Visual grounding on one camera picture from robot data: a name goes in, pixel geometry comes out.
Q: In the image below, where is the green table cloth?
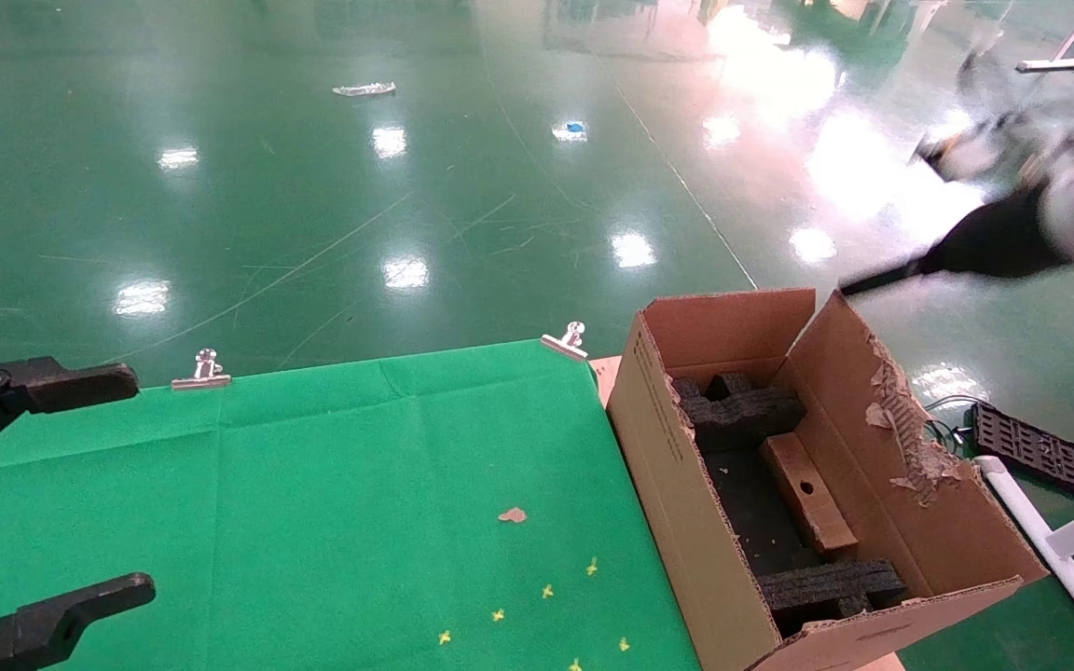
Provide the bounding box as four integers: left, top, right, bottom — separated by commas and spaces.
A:
0, 338, 701, 671

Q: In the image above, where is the silver binder clip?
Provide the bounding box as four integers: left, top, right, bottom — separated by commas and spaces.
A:
539, 322, 588, 362
171, 349, 232, 390

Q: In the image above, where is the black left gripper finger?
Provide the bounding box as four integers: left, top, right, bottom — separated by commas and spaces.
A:
0, 351, 140, 478
0, 572, 157, 671

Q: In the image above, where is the thin floor cable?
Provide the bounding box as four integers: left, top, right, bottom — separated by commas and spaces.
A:
924, 394, 978, 450

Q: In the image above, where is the large open cardboard carton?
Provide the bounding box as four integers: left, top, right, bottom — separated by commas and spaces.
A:
604, 286, 1048, 671

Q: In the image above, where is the small brown cardboard box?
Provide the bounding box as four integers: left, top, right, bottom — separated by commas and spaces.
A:
761, 431, 860, 555

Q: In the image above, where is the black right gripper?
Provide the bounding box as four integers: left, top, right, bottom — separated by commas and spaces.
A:
840, 186, 1074, 298

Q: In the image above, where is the black foam bottom pad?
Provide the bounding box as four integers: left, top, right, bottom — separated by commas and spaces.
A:
703, 447, 822, 577

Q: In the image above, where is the black plastic grid pallet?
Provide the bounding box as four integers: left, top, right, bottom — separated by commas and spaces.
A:
969, 401, 1074, 500

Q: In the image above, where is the white metal stand foot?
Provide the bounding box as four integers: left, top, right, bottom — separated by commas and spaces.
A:
1014, 0, 1074, 74

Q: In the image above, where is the black foam insert block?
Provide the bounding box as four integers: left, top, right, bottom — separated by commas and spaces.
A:
670, 373, 806, 455
754, 557, 906, 639

